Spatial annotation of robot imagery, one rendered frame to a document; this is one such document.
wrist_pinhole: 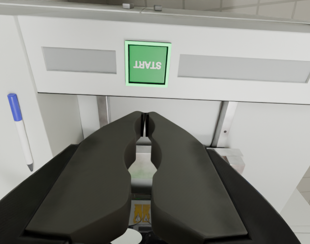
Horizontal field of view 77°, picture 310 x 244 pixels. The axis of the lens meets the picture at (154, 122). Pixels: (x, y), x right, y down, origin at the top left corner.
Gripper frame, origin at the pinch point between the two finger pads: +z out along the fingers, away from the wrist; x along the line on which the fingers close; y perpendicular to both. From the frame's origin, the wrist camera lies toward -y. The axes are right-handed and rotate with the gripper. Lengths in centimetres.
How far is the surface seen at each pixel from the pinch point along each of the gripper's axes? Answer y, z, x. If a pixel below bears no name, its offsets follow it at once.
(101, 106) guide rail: 12.8, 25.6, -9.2
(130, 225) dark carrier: 47, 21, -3
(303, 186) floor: 130, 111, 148
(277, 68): 0.4, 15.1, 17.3
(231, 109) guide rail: 12.2, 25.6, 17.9
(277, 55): -1.2, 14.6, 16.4
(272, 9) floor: -7, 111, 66
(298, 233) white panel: 58, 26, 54
